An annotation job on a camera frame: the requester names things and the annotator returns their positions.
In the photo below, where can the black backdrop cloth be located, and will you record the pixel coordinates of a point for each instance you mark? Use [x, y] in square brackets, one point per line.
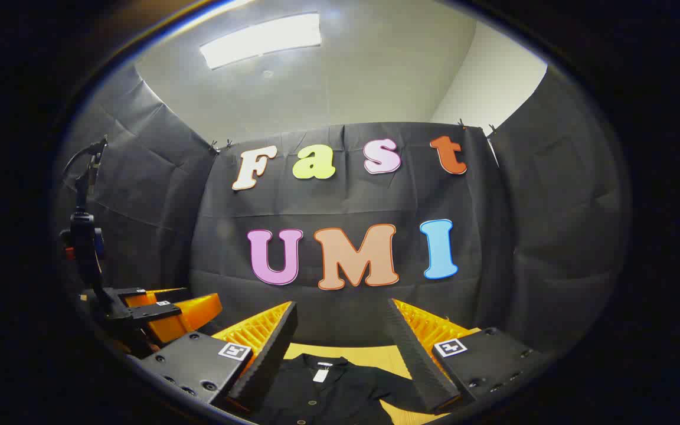
[340, 200]

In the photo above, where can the black button shirt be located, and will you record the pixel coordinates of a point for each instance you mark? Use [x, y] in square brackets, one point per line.
[340, 395]

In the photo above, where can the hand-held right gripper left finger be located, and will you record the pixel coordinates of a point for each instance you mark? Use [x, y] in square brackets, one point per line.
[269, 360]

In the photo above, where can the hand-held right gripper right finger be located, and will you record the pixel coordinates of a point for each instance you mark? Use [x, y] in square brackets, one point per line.
[417, 360]

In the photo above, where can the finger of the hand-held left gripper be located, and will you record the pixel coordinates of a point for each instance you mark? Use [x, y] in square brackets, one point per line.
[163, 295]
[192, 313]

